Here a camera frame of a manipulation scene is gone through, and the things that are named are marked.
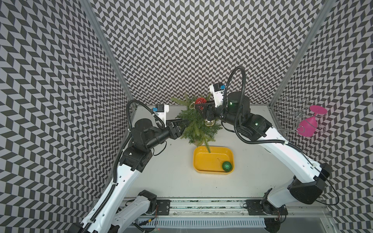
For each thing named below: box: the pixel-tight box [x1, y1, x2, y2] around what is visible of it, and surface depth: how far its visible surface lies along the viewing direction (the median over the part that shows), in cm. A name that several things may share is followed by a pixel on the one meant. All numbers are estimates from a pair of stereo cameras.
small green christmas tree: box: [170, 93, 223, 153], surface depth 77 cm
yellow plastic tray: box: [192, 145, 235, 175], surface depth 89 cm
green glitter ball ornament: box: [221, 161, 233, 172], surface depth 85 cm
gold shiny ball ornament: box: [204, 118, 216, 127], surface depth 72 cm
